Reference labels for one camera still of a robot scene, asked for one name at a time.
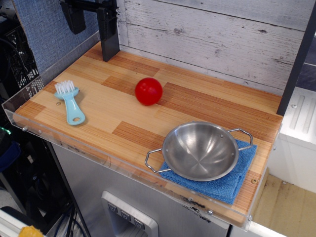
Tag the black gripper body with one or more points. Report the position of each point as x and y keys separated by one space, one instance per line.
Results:
x=90 y=5

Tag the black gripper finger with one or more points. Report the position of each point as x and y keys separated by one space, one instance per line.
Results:
x=74 y=17
x=106 y=22

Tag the stainless steel wok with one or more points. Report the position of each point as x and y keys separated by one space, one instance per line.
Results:
x=202 y=151

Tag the light blue dish brush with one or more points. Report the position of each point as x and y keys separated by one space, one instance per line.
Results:
x=67 y=91

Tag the black plastic crate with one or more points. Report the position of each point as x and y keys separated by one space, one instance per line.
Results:
x=20 y=60

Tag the red ball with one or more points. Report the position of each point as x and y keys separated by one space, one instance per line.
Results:
x=148 y=91

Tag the stainless steel cabinet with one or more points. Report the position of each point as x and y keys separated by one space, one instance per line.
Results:
x=87 y=181

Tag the blue folded cloth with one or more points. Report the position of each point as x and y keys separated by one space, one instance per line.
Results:
x=225 y=188

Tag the white appliance on right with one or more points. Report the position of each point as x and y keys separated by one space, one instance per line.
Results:
x=293 y=157

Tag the clear acrylic table guard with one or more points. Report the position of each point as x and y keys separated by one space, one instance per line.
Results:
x=118 y=130

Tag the dark grey left post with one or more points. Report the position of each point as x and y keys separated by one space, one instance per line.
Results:
x=110 y=47

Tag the dark grey post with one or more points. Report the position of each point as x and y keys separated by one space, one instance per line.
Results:
x=298 y=63
x=110 y=47

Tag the dark grey right post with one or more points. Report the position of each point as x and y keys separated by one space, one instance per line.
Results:
x=298 y=63

